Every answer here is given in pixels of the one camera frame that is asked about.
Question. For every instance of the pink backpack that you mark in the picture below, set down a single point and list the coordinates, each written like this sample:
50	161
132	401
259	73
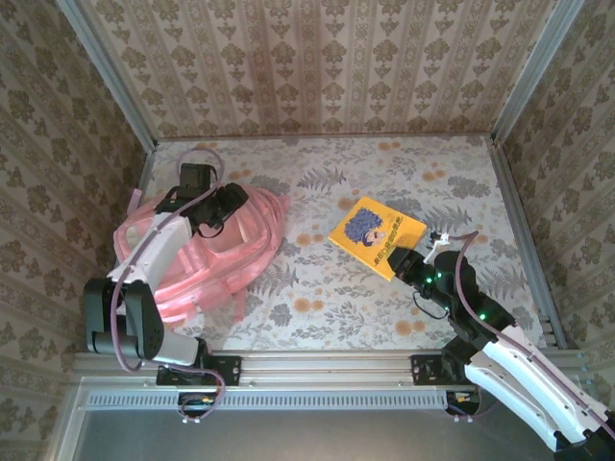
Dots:
216	269

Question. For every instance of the yellow picture book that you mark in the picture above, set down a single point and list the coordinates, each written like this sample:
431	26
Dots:
370	235

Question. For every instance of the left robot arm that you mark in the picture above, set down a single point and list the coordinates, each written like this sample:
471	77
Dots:
154	245

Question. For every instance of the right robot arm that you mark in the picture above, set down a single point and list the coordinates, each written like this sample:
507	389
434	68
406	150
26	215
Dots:
519	379

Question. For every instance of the floral tablecloth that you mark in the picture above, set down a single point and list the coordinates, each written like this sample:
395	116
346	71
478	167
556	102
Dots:
336	312

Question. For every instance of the grey metal panel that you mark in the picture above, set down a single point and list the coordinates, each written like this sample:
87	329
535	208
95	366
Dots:
327	437

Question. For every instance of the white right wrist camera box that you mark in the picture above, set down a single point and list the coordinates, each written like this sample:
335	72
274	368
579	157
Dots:
439	242

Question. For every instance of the aluminium side rail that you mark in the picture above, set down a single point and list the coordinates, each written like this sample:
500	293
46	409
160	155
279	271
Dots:
516	201
142	182

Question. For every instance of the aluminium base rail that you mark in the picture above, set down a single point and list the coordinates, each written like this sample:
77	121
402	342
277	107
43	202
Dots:
327	367

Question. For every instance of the aluminium frame post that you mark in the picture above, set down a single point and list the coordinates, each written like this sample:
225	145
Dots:
533	72
109	72

